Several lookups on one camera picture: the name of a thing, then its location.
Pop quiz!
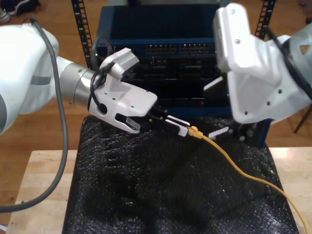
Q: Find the yellow network cable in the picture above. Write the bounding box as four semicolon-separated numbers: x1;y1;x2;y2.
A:
187;125;311;234

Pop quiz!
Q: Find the blue flat rack unit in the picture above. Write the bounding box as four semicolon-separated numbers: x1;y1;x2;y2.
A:
168;107;232;118

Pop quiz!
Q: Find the black rack server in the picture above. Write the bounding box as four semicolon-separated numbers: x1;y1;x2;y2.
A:
121;57;221;81

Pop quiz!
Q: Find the dark wooden chair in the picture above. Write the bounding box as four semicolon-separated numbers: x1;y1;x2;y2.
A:
293;104;312;134

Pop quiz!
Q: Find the black bubble wrap mat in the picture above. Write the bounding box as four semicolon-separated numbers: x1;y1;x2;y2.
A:
62;114;299;234

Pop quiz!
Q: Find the dark sneaker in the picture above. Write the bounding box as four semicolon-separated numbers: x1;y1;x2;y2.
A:
5;0;41;16

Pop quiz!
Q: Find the white sneaker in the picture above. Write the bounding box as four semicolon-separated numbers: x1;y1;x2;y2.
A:
0;8;11;24

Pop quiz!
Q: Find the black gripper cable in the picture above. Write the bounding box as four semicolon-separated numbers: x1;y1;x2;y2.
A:
266;26;312;101
88;62;108;114

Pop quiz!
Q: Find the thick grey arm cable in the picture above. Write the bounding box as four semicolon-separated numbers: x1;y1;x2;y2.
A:
0;14;69;213

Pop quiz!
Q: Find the black perforated rack post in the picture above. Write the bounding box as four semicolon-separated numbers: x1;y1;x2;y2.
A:
71;0;95;69
254;0;277;41

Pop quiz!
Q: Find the blue network switch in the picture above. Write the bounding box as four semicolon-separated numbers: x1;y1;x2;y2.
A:
95;4;220;58

